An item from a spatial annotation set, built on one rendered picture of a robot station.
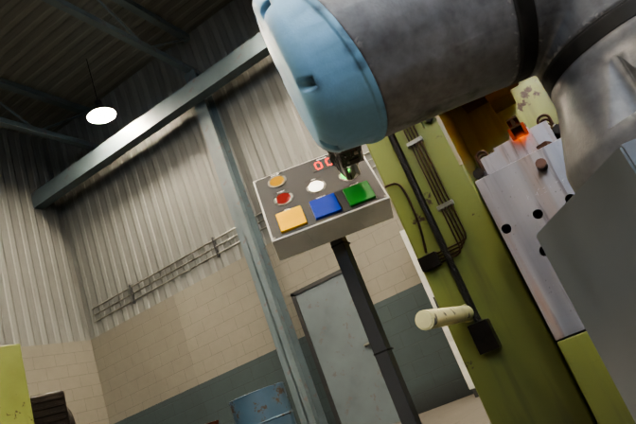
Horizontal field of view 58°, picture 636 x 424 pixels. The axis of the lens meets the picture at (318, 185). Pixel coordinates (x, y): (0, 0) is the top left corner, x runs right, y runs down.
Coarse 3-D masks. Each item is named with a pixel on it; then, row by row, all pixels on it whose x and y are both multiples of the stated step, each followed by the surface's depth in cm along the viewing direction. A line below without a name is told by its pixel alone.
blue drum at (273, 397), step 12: (276, 384) 564; (252, 396) 549; (264, 396) 551; (276, 396) 556; (240, 408) 550; (252, 408) 546; (264, 408) 546; (276, 408) 550; (288, 408) 560; (240, 420) 549; (252, 420) 543; (264, 420) 541; (276, 420) 544; (288, 420) 551
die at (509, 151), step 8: (536, 128) 155; (544, 128) 154; (528, 136) 155; (536, 136) 154; (544, 136) 153; (552, 136) 153; (504, 144) 158; (512, 144) 157; (520, 144) 156; (528, 144) 155; (536, 144) 154; (496, 152) 159; (504, 152) 157; (512, 152) 157; (520, 152) 156; (528, 152) 155; (488, 160) 159; (496, 160) 158; (504, 160) 157; (512, 160) 156; (488, 168) 159; (496, 168) 158
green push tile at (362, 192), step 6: (354, 186) 160; (360, 186) 159; (366, 186) 158; (348, 192) 158; (354, 192) 158; (360, 192) 157; (366, 192) 157; (372, 192) 156; (348, 198) 157; (354, 198) 156; (360, 198) 156; (366, 198) 155; (372, 198) 155; (354, 204) 155
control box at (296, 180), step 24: (288, 168) 174; (312, 168) 171; (336, 168) 168; (360, 168) 166; (264, 192) 168; (288, 192) 165; (312, 192) 163; (336, 192) 161; (384, 192) 156; (264, 216) 161; (312, 216) 156; (336, 216) 154; (360, 216) 155; (384, 216) 158; (288, 240) 153; (312, 240) 156
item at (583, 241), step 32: (608, 160) 33; (576, 192) 40; (608, 192) 35; (576, 224) 41; (608, 224) 36; (576, 256) 44; (608, 256) 38; (576, 288) 47; (608, 288) 41; (608, 320) 43; (608, 352) 46
